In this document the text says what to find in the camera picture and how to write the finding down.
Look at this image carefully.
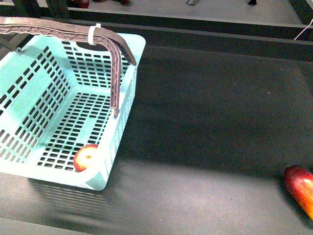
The red yellow apple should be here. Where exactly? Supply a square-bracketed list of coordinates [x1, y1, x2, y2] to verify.
[73, 144, 98, 172]

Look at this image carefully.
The light blue plastic basket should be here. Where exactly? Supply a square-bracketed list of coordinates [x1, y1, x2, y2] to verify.
[0, 36, 137, 190]

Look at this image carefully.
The brown basket handle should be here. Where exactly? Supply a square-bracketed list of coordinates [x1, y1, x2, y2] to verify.
[0, 16, 137, 118]

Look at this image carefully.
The white zip tie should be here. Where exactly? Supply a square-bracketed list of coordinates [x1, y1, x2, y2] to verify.
[88, 23, 101, 46]

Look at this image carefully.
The black triangular divider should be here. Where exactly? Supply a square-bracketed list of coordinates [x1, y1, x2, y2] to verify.
[246, 0, 257, 5]

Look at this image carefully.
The red yellow mango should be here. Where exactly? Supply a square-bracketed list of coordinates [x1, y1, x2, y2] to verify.
[284, 165, 313, 220]

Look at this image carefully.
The white cable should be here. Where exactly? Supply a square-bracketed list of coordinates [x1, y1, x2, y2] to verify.
[293, 17, 313, 41]

